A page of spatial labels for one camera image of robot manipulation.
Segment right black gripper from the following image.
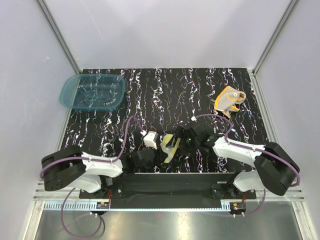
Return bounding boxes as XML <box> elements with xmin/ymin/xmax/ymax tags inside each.
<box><xmin>166</xmin><ymin>126</ymin><xmax>200</xmax><ymax>158</ymax></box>

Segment grey yellow frog towel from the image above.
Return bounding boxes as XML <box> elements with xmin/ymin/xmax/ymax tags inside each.
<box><xmin>160</xmin><ymin>134</ymin><xmax>181</xmax><ymax>164</ymax></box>

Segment grey orange towel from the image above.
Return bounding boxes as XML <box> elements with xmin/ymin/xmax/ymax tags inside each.
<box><xmin>214</xmin><ymin>86</ymin><xmax>247</xmax><ymax>118</ymax></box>

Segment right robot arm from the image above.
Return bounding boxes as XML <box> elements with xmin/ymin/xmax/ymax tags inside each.
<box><xmin>174</xmin><ymin>126</ymin><xmax>300</xmax><ymax>199</ymax></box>

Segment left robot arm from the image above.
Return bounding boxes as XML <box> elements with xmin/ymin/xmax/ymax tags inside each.
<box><xmin>39</xmin><ymin>145</ymin><xmax>164</xmax><ymax>198</ymax></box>

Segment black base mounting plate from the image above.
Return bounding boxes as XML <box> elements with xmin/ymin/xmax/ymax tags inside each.
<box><xmin>80</xmin><ymin>173</ymin><xmax>254</xmax><ymax>200</ymax></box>

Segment left orange connector box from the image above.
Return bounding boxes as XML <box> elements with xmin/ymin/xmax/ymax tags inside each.
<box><xmin>96</xmin><ymin>201</ymin><xmax>110</xmax><ymax>209</ymax></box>

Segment orange connector box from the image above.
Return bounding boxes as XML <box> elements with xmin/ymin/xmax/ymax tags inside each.
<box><xmin>230</xmin><ymin>202</ymin><xmax>247</xmax><ymax>213</ymax></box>
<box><xmin>96</xmin><ymin>201</ymin><xmax>110</xmax><ymax>209</ymax></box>

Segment right orange connector box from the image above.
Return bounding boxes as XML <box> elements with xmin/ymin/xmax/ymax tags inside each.
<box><xmin>230</xmin><ymin>202</ymin><xmax>247</xmax><ymax>213</ymax></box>

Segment blue transparent plastic container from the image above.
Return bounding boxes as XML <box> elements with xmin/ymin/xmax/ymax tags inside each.
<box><xmin>59</xmin><ymin>73</ymin><xmax>126</xmax><ymax>112</ymax></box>

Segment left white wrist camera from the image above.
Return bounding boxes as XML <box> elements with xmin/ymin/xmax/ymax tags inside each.
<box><xmin>140</xmin><ymin>130</ymin><xmax>158</xmax><ymax>150</ymax></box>

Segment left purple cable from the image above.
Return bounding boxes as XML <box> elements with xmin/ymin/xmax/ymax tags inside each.
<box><xmin>39</xmin><ymin>115</ymin><xmax>148</xmax><ymax>237</ymax></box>

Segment purple cable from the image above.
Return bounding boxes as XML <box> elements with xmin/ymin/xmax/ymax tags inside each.
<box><xmin>39</xmin><ymin>115</ymin><xmax>148</xmax><ymax>237</ymax></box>
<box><xmin>191</xmin><ymin>114</ymin><xmax>302</xmax><ymax>217</ymax></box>

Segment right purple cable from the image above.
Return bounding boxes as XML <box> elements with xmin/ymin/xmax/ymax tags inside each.
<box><xmin>191</xmin><ymin>114</ymin><xmax>302</xmax><ymax>217</ymax></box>

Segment aluminium frame rail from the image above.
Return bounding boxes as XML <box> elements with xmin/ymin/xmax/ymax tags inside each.
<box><xmin>32</xmin><ymin>181</ymin><xmax>306</xmax><ymax>213</ymax></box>

